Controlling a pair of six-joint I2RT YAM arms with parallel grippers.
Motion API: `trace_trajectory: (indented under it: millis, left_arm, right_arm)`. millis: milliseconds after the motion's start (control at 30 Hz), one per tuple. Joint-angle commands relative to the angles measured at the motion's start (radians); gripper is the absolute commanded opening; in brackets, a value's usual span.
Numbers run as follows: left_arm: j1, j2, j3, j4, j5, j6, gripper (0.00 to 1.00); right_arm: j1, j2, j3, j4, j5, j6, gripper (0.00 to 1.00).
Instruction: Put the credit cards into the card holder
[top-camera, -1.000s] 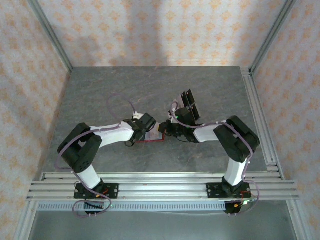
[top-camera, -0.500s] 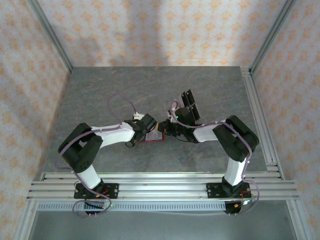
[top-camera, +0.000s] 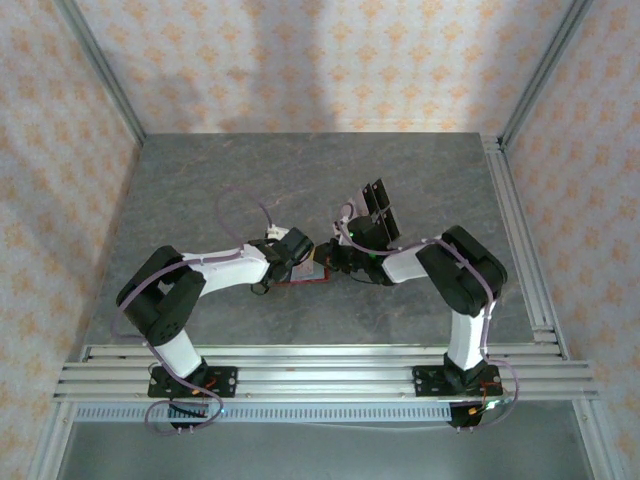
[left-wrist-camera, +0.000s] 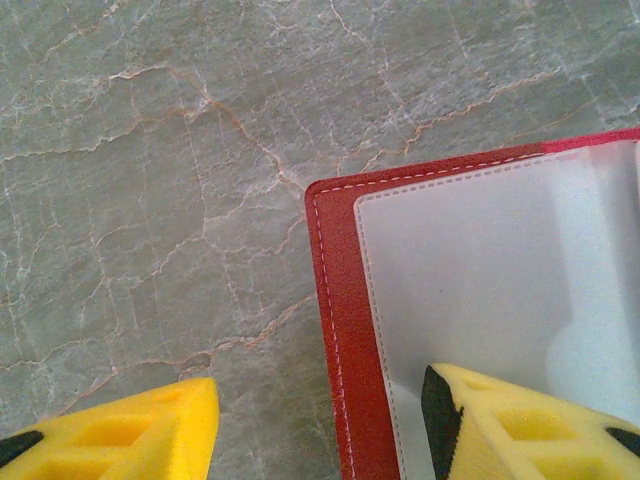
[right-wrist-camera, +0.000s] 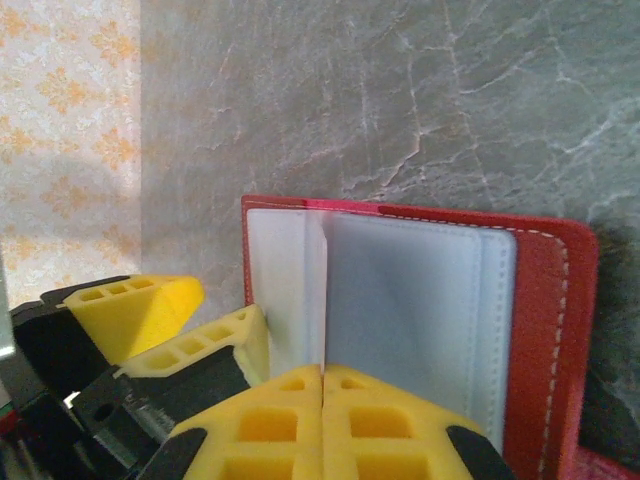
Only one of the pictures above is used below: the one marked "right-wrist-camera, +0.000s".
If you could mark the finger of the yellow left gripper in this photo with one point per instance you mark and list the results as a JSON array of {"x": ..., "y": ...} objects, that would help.
[
  {"x": 210, "y": 350},
  {"x": 140, "y": 310}
]

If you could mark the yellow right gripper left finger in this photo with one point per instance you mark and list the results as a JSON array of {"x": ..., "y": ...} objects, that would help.
[{"x": 260, "y": 430}]

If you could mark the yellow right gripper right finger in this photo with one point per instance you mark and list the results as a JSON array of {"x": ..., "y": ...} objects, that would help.
[{"x": 385, "y": 430}]

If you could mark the red leather card holder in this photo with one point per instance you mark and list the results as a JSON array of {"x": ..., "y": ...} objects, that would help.
[{"x": 540, "y": 325}]

